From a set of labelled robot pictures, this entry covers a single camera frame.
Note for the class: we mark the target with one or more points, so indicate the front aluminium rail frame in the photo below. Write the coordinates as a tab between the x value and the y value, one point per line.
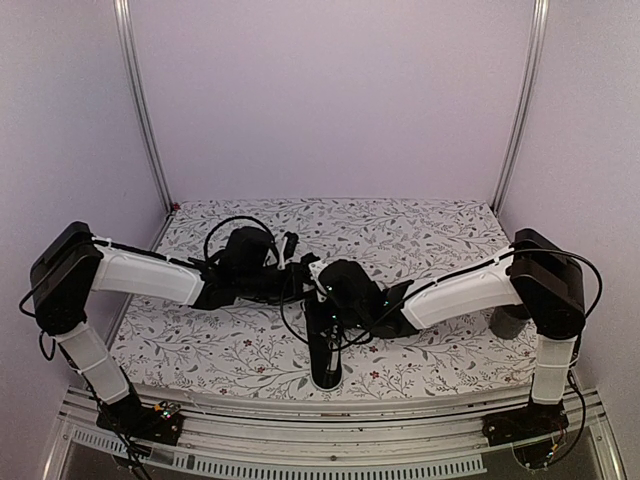
425	438

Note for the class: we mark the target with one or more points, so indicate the right aluminium frame post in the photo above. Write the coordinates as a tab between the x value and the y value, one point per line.
533	57

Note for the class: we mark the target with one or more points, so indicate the black white canvas sneaker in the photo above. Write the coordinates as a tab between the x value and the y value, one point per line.
324	335

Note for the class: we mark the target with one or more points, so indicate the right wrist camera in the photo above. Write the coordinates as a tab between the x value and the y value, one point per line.
313	266

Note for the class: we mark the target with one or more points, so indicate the left aluminium frame post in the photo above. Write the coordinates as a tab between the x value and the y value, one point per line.
125	31

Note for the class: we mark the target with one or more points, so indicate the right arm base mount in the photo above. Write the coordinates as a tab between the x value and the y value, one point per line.
524	423

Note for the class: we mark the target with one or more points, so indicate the aluminium frame post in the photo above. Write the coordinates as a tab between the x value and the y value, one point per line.
125	31
533	57

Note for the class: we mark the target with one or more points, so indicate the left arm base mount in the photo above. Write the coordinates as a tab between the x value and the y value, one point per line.
129	418

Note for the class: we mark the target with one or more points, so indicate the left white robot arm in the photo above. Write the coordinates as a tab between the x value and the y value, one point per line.
78	263

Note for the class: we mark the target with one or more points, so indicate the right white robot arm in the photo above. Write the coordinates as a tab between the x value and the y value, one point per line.
532	279

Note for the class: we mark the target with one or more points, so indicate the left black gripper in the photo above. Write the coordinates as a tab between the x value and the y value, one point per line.
295	288

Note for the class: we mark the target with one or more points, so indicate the grey metal mug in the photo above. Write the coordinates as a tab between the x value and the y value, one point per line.
507	322

